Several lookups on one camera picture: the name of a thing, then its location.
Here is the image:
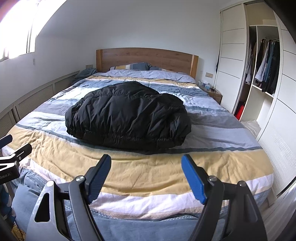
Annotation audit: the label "bright window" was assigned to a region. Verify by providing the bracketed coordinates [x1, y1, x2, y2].
[1, 1, 65, 62]

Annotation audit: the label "dark blue-grey blanket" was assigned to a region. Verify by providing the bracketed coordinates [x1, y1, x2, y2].
[72, 68, 98, 84]

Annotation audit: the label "striped pillow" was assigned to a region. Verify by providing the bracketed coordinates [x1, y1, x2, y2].
[109, 62, 151, 71]

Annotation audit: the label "hanging clothes in wardrobe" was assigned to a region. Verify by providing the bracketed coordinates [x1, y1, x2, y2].
[244, 38, 280, 95]

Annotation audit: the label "wooden headboard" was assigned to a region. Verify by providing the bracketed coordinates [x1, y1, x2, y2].
[96, 48, 199, 78]

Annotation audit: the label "black puffer jacket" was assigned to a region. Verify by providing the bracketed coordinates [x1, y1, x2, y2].
[65, 81, 191, 152]

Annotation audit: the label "white sliding wardrobe door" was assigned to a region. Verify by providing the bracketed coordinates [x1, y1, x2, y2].
[215, 4, 247, 113]

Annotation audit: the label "beige radiator cover cabinet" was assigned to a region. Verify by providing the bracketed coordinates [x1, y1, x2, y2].
[1, 71, 79, 137]

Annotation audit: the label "open white wardrobe shelving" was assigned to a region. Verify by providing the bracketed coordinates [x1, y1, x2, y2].
[233, 1, 296, 197]

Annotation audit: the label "red bag in wardrobe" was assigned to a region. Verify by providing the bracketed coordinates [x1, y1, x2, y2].
[234, 104, 244, 120]

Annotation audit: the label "wooden bedside table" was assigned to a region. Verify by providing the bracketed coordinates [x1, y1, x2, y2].
[198, 81, 223, 104]

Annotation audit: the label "striped duvet cover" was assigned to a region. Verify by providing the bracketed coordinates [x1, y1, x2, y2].
[3, 71, 274, 240]

